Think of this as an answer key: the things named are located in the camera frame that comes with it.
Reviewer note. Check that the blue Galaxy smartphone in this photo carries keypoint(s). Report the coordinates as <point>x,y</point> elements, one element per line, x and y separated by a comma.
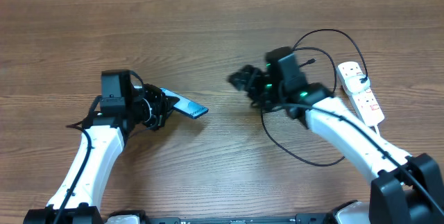
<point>186,106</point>

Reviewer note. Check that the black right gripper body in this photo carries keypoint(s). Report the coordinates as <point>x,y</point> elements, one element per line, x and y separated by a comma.
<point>261,91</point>

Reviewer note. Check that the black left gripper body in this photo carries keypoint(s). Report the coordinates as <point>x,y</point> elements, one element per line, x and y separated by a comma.
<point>150,109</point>

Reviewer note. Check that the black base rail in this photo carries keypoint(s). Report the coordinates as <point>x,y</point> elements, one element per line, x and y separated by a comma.
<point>133,217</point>

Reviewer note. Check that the white charger plug adapter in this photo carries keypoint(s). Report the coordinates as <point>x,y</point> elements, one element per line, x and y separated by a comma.
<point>356,84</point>

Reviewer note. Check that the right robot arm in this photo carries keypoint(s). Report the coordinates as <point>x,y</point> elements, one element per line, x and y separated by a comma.
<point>403,188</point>

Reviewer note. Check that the white power strip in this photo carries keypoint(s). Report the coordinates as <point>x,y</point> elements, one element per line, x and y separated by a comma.
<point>364,103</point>

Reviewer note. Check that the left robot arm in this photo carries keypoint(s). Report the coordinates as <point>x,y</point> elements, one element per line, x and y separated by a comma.
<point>105,131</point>

